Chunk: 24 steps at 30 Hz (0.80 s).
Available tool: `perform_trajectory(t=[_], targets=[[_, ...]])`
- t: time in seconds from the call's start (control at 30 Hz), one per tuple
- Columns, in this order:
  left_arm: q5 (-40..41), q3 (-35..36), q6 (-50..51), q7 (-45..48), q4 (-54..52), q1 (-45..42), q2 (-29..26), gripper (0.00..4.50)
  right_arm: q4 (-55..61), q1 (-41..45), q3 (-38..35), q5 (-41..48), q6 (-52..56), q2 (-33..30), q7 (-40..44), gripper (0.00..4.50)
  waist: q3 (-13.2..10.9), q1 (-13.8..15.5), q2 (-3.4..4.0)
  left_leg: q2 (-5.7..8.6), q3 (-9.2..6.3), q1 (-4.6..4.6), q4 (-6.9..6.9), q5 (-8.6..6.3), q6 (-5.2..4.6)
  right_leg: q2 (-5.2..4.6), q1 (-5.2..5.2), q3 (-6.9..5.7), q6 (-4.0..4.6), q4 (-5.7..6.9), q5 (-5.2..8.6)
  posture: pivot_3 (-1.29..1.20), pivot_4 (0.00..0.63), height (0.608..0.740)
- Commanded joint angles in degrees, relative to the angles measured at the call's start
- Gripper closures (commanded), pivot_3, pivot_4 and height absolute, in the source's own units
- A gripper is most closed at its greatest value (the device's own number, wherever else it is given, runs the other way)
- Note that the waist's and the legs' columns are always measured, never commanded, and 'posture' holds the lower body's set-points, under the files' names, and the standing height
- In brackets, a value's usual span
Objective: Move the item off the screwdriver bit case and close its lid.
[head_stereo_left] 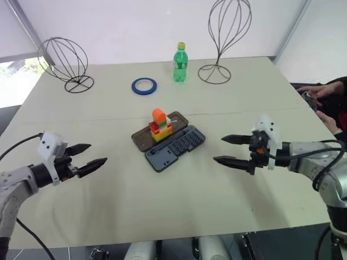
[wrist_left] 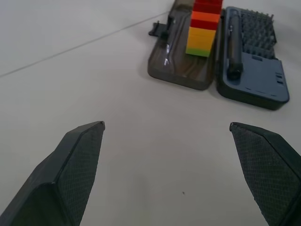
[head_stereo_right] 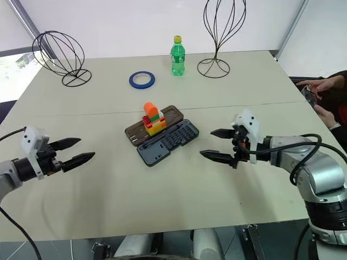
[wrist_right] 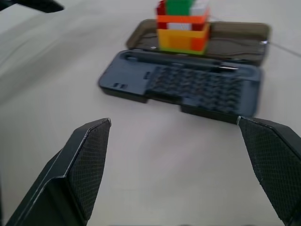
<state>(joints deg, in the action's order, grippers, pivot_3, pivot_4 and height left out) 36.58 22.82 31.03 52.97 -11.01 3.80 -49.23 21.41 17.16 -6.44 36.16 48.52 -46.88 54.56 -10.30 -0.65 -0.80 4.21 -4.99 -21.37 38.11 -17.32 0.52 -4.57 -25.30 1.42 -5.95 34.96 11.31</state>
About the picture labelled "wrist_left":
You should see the stack of coloured toy bricks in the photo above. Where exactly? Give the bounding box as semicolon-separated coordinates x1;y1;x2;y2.
185;0;224;58

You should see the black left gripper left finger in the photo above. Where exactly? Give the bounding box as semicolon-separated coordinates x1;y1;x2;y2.
0;121;106;226

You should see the grey screwdriver bit tray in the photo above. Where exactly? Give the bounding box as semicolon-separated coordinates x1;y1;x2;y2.
147;0;290;111

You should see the dark grey screwdriver handle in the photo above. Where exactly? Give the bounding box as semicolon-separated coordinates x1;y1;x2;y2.
227;16;243;80

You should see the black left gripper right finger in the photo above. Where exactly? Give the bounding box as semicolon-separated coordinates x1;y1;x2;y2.
229;122;301;226

